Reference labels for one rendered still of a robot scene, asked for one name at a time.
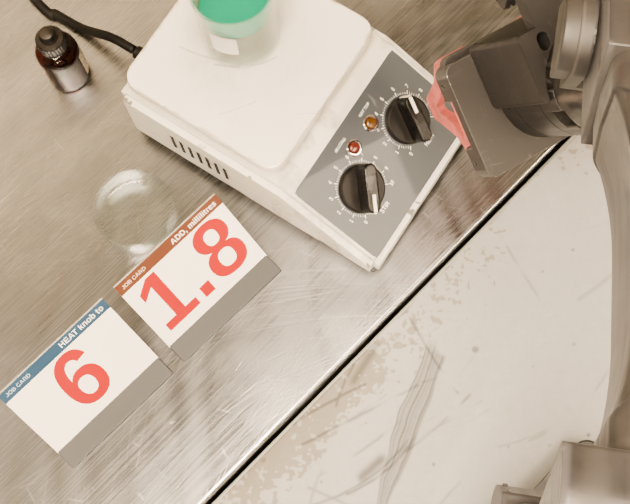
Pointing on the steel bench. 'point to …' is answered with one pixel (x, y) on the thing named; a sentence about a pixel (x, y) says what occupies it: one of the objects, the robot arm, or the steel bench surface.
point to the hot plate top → (253, 78)
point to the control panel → (376, 98)
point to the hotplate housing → (283, 205)
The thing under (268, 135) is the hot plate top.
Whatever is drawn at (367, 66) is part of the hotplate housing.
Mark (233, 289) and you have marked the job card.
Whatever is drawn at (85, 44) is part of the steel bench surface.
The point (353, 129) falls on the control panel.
